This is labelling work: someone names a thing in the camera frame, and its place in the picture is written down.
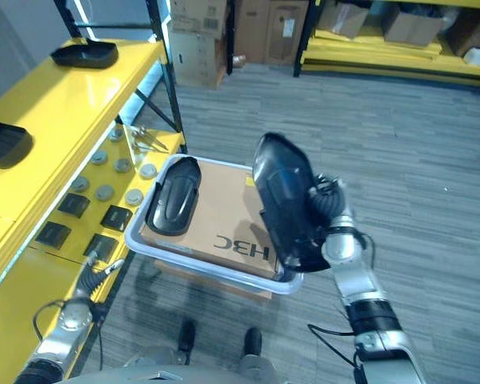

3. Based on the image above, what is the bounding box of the robot dark foot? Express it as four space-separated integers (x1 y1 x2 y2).
177 319 198 354
243 327 263 357

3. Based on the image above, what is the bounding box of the yellow storage rack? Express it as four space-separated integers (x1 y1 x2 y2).
292 0 480 90

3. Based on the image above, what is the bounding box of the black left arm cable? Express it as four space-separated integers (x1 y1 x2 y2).
32 298 105 371

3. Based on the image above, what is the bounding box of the grey plastic box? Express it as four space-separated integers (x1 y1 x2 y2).
124 153 306 296

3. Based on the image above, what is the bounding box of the brown cardboard box with label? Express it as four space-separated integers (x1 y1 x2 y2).
169 0 229 40

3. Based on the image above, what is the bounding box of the robot right dark foot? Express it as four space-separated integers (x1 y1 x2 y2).
243 327 263 357

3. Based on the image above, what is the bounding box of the silver robot torso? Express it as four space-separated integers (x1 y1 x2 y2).
63 345 290 384

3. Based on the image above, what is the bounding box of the dark brown cardboard box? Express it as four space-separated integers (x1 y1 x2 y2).
446 10 480 58

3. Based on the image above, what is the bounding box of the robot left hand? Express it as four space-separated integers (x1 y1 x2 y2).
76 254 126 299

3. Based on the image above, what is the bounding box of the black square part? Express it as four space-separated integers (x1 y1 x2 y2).
57 193 91 219
82 234 119 263
99 204 134 232
34 221 72 250

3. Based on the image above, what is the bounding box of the black sole-shaped part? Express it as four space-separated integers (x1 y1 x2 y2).
0 118 35 170
49 37 119 70
250 132 334 274
145 156 202 237

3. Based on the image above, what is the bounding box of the printed brown cardboard box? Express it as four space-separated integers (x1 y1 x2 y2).
138 157 282 281

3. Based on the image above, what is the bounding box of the tall brown cardboard box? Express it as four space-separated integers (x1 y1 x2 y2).
264 0 310 66
233 0 271 64

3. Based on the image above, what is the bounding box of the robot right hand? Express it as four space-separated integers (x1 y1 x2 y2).
308 174 350 230

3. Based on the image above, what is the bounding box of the robot left dark foot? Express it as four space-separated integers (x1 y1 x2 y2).
177 319 198 354

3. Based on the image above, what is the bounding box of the large brown cardboard box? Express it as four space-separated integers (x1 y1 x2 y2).
168 31 227 90

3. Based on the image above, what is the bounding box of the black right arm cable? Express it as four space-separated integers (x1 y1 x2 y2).
306 322 366 384

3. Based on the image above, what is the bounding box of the open brown cardboard box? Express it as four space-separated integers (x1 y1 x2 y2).
382 2 445 47
316 0 370 40

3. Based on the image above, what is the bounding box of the yellow shelf rack black frame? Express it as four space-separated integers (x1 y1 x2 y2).
0 0 189 384

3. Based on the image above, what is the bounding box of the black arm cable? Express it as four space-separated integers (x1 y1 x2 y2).
32 298 105 371
306 322 366 384

